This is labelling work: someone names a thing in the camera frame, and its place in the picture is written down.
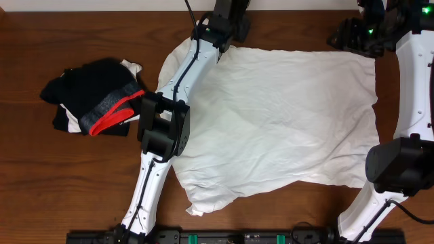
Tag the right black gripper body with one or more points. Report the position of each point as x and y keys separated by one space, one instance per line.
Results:
x=364 y=39

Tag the white t-shirt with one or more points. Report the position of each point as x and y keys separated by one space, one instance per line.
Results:
x=261 y=120

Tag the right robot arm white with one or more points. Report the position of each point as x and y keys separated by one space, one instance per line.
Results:
x=399 y=169

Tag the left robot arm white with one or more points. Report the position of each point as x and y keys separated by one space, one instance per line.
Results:
x=164 y=122

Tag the black folded clothes pile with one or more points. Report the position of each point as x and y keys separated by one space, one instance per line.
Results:
x=96 y=98

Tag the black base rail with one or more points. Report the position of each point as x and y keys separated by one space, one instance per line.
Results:
x=300 y=234

